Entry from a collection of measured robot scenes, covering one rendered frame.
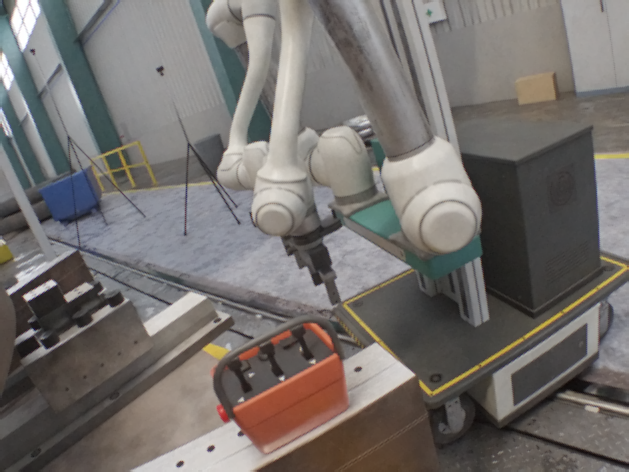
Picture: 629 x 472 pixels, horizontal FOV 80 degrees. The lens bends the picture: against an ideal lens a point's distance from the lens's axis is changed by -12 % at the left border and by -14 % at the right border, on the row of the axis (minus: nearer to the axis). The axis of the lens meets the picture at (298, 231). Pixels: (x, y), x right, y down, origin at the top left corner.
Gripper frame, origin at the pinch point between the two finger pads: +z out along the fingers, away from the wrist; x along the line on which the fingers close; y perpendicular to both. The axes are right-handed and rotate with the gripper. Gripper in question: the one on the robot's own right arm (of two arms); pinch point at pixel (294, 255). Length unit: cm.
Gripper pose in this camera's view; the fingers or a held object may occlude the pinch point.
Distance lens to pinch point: 138.5
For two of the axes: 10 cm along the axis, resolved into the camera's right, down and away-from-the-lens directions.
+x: -2.9, -2.4, 9.3
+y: 9.0, -3.9, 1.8
